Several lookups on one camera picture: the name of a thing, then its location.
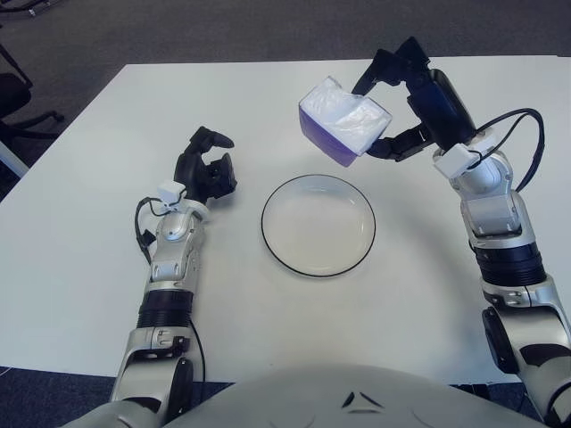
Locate white right wrist connector box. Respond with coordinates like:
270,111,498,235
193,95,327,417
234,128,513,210
434,128,499,179

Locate white plate with black rim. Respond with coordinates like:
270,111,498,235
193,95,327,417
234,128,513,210
261,173,377,280

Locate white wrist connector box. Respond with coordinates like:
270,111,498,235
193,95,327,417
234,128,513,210
156,178,188,209
434,128,499,179

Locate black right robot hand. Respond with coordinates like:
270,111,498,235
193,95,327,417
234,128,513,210
351,37,478,162

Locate purple tissue paper pack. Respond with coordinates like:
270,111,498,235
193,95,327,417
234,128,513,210
297,76,393,169

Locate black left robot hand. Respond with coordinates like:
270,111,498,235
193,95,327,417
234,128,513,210
173,126,239,210

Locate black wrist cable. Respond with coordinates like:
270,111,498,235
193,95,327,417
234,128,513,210
472,108,546,193
135,195,184,265

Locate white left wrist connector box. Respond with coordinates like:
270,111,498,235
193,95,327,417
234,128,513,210
156,178,188,209

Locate grey robot torso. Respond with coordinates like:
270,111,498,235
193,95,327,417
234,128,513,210
57,363,554,428

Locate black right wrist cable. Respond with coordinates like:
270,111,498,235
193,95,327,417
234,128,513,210
472,108,546,193

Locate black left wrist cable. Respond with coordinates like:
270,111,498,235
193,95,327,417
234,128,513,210
135,195,184,265

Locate black office chair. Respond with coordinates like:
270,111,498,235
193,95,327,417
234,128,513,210
0,42,63,139

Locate white neighbouring desk edge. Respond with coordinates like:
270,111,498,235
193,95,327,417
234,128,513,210
0,140,29,179

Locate black left elbow cable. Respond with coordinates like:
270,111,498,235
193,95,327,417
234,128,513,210
189,320,207,384

